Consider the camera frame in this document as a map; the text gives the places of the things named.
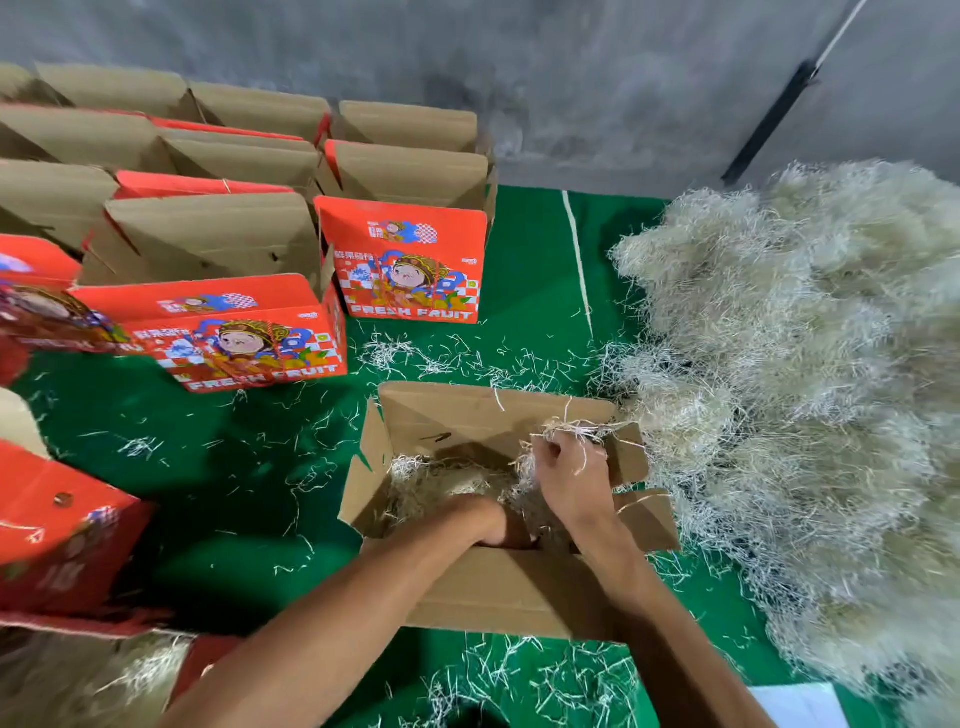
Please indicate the person's left hand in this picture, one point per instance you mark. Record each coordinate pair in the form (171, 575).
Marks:
(483, 522)

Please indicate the person's right hand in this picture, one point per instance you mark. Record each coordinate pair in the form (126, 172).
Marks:
(575, 480)

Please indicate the red printed cardboard box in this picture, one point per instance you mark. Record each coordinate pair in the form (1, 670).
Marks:
(203, 653)
(60, 533)
(495, 593)

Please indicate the pile of shredded paper filler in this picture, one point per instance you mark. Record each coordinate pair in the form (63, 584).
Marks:
(810, 390)

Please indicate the group of red fruit boxes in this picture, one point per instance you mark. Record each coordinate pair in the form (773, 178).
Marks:
(225, 210)

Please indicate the person's right forearm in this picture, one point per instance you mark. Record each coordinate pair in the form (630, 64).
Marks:
(675, 638)

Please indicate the person's left forearm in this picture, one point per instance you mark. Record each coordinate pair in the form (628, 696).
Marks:
(315, 630)

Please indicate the white printed paper sheet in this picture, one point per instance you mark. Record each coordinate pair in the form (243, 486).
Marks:
(803, 705)

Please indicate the white pole with black grip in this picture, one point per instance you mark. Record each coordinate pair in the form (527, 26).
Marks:
(768, 128)

